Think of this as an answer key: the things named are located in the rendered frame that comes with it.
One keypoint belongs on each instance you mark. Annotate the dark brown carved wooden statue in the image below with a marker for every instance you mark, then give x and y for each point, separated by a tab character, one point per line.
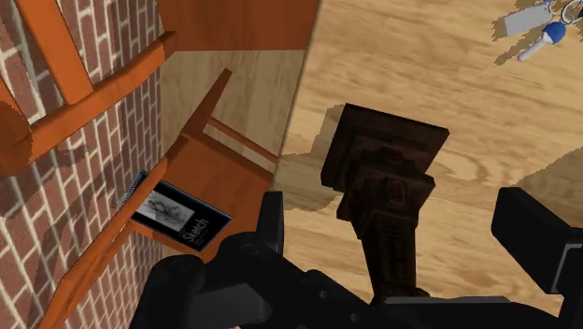
387	191

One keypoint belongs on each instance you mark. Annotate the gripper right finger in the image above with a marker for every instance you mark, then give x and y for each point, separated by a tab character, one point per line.
535	234

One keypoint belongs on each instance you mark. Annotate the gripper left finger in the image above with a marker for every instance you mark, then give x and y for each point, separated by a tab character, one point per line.
255	269

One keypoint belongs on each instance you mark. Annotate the silver keys with blue cap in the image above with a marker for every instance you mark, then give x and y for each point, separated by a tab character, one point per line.
542	27

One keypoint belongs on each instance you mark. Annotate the orange wooden chair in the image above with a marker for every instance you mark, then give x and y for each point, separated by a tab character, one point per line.
214	173

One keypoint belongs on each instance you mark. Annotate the black spiral sketch book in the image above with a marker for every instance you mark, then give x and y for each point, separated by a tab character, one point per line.
180	216

